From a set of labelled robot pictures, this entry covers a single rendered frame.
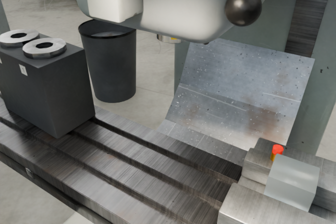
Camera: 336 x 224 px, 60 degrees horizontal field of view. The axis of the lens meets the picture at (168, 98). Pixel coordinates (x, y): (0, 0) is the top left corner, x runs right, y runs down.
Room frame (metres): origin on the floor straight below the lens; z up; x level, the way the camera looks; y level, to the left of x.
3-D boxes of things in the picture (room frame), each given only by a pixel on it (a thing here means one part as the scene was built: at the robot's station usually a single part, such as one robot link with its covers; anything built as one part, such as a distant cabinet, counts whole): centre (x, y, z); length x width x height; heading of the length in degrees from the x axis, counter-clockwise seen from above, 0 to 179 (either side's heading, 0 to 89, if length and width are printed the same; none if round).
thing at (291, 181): (0.28, -0.18, 1.10); 0.06 x 0.05 x 0.06; 60
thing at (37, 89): (0.62, 0.31, 1.08); 0.22 x 0.12 x 0.20; 54
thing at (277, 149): (0.34, -0.17, 1.10); 0.02 x 0.02 x 0.03
